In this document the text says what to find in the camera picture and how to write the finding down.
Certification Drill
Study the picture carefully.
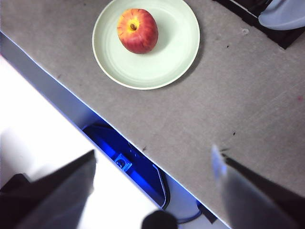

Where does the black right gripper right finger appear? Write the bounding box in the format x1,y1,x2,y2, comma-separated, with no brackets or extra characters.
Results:
211,144,305,229

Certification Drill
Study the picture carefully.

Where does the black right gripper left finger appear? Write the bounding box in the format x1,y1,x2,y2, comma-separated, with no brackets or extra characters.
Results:
0,149,97,229

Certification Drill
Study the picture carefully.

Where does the green plate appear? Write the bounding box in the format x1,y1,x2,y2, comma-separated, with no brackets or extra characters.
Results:
92,0,201,91

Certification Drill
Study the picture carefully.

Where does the red apple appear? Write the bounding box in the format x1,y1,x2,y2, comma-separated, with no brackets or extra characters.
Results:
116,8,159,54

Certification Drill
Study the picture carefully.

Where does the black plate rack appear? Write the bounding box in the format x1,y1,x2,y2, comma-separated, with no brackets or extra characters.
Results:
213,0,305,50

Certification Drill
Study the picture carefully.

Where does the blue plate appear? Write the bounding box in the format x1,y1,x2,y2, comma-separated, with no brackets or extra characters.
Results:
258,0,305,31

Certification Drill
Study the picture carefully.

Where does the black round knob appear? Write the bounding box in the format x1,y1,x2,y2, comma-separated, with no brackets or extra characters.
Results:
142,209,178,229

